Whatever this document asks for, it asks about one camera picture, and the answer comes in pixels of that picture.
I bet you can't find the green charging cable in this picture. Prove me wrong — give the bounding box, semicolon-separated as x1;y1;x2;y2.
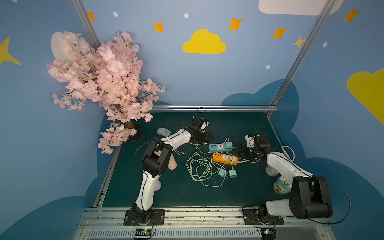
185;155;229;188

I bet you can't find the teal charger with green cable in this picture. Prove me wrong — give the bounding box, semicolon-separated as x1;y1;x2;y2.
218;169;227;179

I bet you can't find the lilac wireless mouse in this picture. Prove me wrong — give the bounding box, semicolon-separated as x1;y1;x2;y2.
155;180;162;191

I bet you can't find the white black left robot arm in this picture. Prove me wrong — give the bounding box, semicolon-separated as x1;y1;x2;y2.
132;117;213;224

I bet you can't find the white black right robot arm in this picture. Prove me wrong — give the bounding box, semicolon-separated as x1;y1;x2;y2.
234;134;333;222

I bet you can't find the teal power strip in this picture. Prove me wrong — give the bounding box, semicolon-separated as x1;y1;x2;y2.
209;143;233;153

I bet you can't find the silver tin can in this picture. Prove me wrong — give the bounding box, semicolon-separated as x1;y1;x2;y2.
266;165;280;177

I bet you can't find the orange power strip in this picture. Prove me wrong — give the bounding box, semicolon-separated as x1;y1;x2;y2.
212;153;238;166

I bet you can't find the pink cherry blossom tree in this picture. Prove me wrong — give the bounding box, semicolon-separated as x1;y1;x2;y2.
48;31;165;155

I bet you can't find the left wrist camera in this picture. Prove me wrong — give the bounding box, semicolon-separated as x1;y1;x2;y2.
200;119;209;133

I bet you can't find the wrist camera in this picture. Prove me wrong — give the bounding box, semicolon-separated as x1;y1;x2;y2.
245;134;256;148
200;119;209;133

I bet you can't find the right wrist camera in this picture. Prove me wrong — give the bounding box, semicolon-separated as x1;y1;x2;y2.
245;134;256;148

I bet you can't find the pale green wireless mouse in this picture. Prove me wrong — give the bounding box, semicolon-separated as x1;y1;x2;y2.
157;128;171;138

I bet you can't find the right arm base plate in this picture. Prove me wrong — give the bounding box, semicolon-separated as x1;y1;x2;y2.
241;208;285;226

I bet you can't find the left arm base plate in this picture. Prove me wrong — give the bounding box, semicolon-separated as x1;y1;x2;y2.
123;209;165;226

